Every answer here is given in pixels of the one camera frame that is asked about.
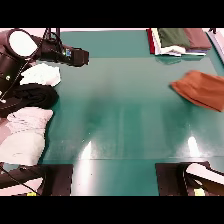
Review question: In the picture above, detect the dark green garment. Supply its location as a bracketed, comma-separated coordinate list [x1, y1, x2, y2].
[157, 28, 192, 50]

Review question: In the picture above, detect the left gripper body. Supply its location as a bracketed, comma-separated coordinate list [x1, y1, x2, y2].
[62, 47, 90, 68]

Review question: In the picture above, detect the red garment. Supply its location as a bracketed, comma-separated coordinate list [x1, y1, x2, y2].
[146, 28, 156, 55]

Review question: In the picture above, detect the mauve garment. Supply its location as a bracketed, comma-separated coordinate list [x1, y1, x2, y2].
[183, 28, 213, 52]

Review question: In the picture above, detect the black garment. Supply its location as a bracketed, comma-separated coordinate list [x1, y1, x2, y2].
[0, 83, 60, 118]

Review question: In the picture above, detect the silver frame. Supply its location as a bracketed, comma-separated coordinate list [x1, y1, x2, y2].
[206, 29, 224, 66]

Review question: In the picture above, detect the cream garment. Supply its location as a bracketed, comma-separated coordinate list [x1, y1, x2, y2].
[0, 130, 47, 167]

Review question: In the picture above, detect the black mounting plate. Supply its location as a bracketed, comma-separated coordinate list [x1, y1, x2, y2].
[42, 163, 75, 197]
[155, 162, 188, 197]

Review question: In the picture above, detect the pale blue garment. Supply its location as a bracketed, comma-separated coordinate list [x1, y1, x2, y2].
[184, 48, 208, 57]

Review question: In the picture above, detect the orange garment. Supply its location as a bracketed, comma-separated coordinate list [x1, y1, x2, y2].
[169, 69, 224, 113]

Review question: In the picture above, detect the pale pink garment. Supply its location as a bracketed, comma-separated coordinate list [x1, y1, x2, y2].
[5, 106, 55, 137]

